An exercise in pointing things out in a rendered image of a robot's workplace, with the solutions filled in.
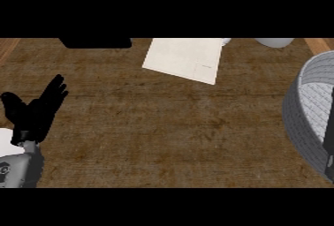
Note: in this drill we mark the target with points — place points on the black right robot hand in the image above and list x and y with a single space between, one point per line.
330 129

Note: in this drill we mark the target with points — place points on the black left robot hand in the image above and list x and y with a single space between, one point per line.
35 117

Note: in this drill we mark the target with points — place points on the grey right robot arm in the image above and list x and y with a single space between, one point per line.
330 164

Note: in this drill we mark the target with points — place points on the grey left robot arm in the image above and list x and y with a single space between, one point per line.
17 170

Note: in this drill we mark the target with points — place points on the grey wicker basket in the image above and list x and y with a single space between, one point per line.
305 117

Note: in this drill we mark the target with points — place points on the brown woven placemat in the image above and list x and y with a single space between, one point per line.
173 132

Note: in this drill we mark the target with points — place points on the white flat object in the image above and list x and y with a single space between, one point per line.
9 142

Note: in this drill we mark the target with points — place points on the black appliance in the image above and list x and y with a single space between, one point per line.
95 43

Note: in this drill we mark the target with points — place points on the pale grey round bowl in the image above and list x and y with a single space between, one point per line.
274 42

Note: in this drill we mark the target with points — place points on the small white object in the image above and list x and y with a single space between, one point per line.
227 41

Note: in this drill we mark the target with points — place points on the white cutting board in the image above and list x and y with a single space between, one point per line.
187 57

